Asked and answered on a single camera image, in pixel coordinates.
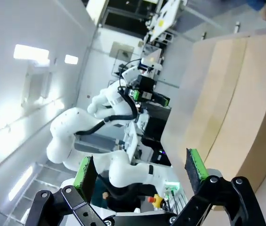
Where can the large rectangular ceiling light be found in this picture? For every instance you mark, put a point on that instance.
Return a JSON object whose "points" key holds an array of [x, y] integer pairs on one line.
{"points": [[31, 53]]}

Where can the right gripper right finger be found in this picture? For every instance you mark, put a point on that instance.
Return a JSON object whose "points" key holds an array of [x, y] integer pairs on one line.
{"points": [[194, 169]]}

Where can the small rectangular ceiling light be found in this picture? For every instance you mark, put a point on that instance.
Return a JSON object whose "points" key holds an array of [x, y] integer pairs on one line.
{"points": [[71, 59]]}

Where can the white panel with yellow sticker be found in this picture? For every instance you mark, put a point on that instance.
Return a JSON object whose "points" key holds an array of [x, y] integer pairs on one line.
{"points": [[168, 14]]}

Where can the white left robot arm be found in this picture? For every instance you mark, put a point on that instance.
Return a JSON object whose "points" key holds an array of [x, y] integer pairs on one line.
{"points": [[62, 127]]}

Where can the large brown cardboard box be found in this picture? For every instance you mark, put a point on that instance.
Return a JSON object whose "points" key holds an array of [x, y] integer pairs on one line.
{"points": [[241, 106]]}

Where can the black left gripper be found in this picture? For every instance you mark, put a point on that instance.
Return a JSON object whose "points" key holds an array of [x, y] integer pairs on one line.
{"points": [[147, 87]]}

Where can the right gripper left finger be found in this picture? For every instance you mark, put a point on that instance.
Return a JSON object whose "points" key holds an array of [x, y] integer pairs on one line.
{"points": [[85, 174]]}

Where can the black computer case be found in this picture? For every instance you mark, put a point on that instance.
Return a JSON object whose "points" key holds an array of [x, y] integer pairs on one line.
{"points": [[156, 124]]}

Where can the person's left forearm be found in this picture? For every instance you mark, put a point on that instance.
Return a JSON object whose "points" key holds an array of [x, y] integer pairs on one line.
{"points": [[256, 4]]}

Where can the yellow red emergency stop button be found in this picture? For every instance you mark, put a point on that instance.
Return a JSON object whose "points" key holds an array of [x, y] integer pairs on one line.
{"points": [[157, 199]]}

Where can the white ceiling air conditioner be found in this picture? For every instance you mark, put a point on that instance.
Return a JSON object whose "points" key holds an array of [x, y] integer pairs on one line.
{"points": [[37, 84]]}

